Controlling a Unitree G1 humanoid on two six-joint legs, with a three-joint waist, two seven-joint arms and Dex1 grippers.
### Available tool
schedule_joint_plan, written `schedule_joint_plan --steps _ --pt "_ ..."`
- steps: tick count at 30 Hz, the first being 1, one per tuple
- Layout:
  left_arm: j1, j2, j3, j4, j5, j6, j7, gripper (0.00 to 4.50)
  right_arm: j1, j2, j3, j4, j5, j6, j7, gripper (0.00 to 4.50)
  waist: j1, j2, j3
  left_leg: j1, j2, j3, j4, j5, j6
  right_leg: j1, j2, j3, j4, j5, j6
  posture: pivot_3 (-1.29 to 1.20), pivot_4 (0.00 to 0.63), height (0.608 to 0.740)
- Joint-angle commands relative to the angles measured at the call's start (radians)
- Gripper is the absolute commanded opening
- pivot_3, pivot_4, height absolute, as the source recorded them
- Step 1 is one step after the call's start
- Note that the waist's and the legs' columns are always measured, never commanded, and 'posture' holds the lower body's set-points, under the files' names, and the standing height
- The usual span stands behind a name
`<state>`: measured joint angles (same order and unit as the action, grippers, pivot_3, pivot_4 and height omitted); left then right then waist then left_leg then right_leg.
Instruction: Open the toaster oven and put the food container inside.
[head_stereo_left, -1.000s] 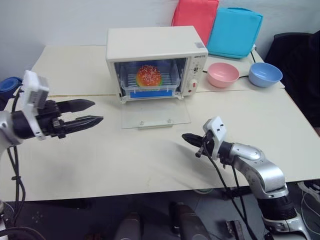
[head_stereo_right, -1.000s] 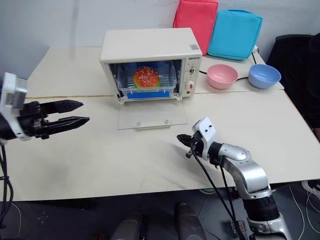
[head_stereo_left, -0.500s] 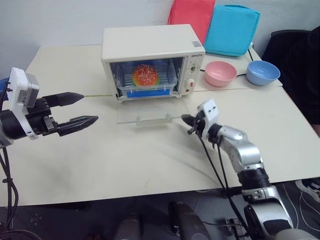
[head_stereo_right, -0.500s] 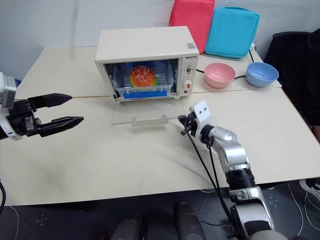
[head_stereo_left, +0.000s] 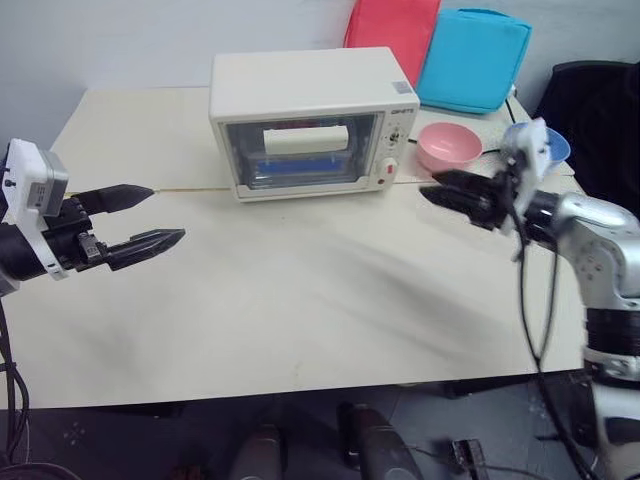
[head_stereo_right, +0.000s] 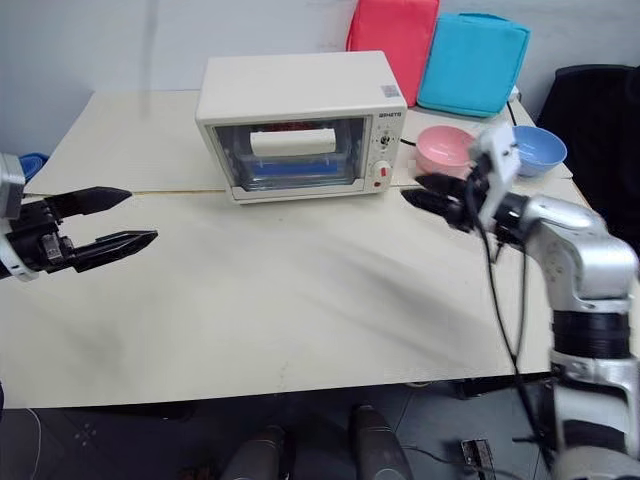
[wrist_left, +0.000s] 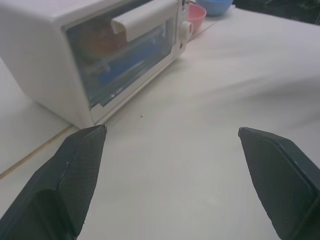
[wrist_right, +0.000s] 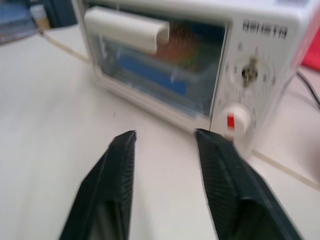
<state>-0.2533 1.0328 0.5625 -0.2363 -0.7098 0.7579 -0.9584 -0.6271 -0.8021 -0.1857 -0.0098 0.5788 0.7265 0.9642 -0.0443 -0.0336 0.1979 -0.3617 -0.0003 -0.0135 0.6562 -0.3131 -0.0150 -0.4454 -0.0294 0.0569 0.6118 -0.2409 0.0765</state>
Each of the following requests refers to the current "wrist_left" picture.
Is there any white tablecloth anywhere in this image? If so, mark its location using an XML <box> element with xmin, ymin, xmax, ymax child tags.
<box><xmin>0</xmin><ymin>7</ymin><xmax>320</xmax><ymax>240</ymax></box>

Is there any blue plastic bowl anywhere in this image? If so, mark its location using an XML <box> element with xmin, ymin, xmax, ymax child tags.
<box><xmin>195</xmin><ymin>0</ymin><xmax>234</xmax><ymax>18</ymax></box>

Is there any white toaster oven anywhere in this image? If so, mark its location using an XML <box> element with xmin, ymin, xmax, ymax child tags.
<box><xmin>0</xmin><ymin>0</ymin><xmax>195</xmax><ymax>127</ymax></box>

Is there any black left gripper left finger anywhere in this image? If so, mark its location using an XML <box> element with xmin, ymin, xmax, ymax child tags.
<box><xmin>0</xmin><ymin>124</ymin><xmax>108</xmax><ymax>240</ymax></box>

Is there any pink plastic bowl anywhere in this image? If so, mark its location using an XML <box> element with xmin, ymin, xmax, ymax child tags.
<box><xmin>186</xmin><ymin>4</ymin><xmax>208</xmax><ymax>41</ymax></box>

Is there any white round oven knob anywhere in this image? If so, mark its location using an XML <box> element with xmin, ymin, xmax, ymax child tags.
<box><xmin>179</xmin><ymin>20</ymin><xmax>195</xmax><ymax>42</ymax></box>

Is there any white oven door handle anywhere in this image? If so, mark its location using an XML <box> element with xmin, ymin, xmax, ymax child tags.
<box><xmin>110</xmin><ymin>3</ymin><xmax>175</xmax><ymax>42</ymax></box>

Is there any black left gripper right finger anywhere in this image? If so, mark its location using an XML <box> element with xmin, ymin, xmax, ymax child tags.
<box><xmin>237</xmin><ymin>126</ymin><xmax>320</xmax><ymax>240</ymax></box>

